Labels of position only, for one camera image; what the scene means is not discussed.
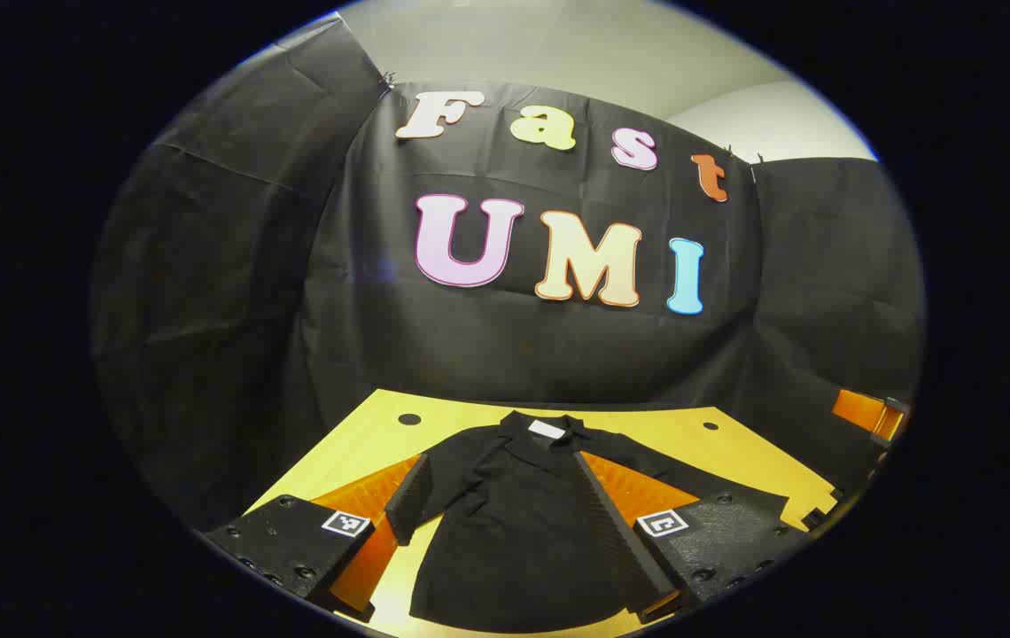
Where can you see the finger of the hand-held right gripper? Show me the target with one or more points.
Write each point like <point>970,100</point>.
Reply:
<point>859,410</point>

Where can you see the black button coat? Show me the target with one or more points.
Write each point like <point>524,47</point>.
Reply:
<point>514,532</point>

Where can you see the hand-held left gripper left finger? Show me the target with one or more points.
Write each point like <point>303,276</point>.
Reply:
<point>407,501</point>

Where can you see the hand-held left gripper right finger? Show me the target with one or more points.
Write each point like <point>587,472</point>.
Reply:
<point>620,540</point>

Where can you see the black backdrop cloth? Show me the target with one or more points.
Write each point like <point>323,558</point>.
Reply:
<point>558,354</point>

